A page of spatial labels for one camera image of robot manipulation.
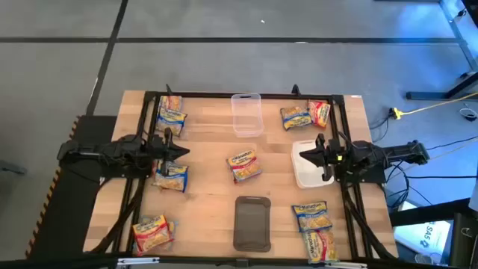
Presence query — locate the silver metal bracket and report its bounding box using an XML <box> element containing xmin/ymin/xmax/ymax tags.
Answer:
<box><xmin>117</xmin><ymin>256</ymin><xmax>161</xmax><ymax>267</ymax></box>
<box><xmin>323</xmin><ymin>261</ymin><xmax>369</xmax><ymax>269</ymax></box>

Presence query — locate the white plastic bin lid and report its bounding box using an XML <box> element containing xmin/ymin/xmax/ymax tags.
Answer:
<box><xmin>291</xmin><ymin>139</ymin><xmax>335</xmax><ymax>189</ymax></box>

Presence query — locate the black desk leg frame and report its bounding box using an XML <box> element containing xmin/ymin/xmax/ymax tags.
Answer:
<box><xmin>405</xmin><ymin>0</ymin><xmax>478</xmax><ymax>101</ymax></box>

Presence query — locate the clear plastic bin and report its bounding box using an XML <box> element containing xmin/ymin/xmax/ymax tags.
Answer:
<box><xmin>230</xmin><ymin>93</ymin><xmax>265</xmax><ymax>138</ymax></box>

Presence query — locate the yellow extension cable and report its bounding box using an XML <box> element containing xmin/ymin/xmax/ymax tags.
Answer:
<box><xmin>401</xmin><ymin>91</ymin><xmax>478</xmax><ymax>116</ymax></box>

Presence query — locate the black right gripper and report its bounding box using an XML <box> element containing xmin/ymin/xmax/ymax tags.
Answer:
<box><xmin>299</xmin><ymin>133</ymin><xmax>343</xmax><ymax>182</ymax></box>

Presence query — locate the white coiled cable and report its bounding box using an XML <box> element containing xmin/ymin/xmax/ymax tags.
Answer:
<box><xmin>458</xmin><ymin>107</ymin><xmax>478</xmax><ymax>123</ymax></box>

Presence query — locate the black cabinet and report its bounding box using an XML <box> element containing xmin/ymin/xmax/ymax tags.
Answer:
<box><xmin>449</xmin><ymin>211</ymin><xmax>478</xmax><ymax>268</ymax></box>

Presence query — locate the black hazard-striped floor platform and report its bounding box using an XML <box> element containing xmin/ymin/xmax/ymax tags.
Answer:
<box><xmin>25</xmin><ymin>114</ymin><xmax>117</xmax><ymax>259</ymax></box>

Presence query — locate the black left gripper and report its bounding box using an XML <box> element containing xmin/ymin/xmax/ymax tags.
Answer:
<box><xmin>149</xmin><ymin>127</ymin><xmax>190</xmax><ymax>177</ymax></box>

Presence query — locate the grey floor bracket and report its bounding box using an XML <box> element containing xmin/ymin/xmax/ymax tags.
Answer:
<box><xmin>0</xmin><ymin>159</ymin><xmax>28</xmax><ymax>176</ymax></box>

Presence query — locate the black floor cable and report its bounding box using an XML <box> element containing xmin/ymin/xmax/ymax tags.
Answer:
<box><xmin>405</xmin><ymin>174</ymin><xmax>478</xmax><ymax>180</ymax></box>
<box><xmin>425</xmin><ymin>136</ymin><xmax>478</xmax><ymax>151</ymax></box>

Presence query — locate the black aluminium table frame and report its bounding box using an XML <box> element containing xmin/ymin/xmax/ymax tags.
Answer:
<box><xmin>89</xmin><ymin>84</ymin><xmax>399</xmax><ymax>262</ymax></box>

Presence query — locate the black table beam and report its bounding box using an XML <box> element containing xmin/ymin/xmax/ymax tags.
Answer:
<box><xmin>389</xmin><ymin>197</ymin><xmax>472</xmax><ymax>228</ymax></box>

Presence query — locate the smoky grey plastic bin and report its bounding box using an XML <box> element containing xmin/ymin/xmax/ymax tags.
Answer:
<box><xmin>232</xmin><ymin>195</ymin><xmax>272</xmax><ymax>253</ymax></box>

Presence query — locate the white printed box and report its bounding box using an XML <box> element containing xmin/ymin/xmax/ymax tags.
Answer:
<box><xmin>394</xmin><ymin>219</ymin><xmax>453</xmax><ymax>259</ymax></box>

